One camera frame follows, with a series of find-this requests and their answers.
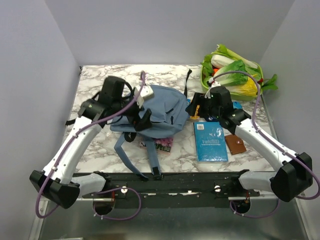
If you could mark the blue student backpack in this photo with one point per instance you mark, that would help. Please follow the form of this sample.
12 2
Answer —
168 117

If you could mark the white napa cabbage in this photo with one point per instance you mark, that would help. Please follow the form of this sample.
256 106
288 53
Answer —
220 61

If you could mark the designer fate flower book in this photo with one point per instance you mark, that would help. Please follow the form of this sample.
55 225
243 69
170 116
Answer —
163 145

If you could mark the yellow leafy vegetable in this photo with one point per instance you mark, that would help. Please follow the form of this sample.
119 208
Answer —
247 89

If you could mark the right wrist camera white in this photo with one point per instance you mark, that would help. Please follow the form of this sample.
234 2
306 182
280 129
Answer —
211 84

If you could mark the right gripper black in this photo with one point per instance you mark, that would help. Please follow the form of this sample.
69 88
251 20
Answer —
191 108

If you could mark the bok choy stalk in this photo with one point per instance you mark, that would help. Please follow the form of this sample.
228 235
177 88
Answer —
222 50

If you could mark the green vegetable tray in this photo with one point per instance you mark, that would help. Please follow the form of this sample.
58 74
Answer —
207 71

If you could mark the dark green spinach leaf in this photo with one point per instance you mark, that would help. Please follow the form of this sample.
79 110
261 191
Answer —
270 84

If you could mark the aluminium rail frame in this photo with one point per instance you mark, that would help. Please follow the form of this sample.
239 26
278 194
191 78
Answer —
257 218

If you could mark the orange comic book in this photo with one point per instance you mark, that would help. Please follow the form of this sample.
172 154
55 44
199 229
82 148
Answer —
195 116

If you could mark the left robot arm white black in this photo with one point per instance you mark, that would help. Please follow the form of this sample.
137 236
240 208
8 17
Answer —
56 181

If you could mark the brown leather wallet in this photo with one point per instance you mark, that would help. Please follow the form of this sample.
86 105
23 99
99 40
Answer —
235 144

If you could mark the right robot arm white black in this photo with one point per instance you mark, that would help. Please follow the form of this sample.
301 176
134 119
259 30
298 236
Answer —
292 172

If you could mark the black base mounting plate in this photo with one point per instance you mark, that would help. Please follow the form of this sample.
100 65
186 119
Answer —
178 190

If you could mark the green leafy lettuce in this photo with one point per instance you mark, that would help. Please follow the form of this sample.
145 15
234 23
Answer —
236 79

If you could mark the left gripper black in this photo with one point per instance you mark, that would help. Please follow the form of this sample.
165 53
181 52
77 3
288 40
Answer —
144 122

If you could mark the blue pencil case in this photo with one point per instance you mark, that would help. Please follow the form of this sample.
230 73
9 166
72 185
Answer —
236 105

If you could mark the blue plastic-wrapped book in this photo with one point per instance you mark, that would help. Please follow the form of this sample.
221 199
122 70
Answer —
210 142

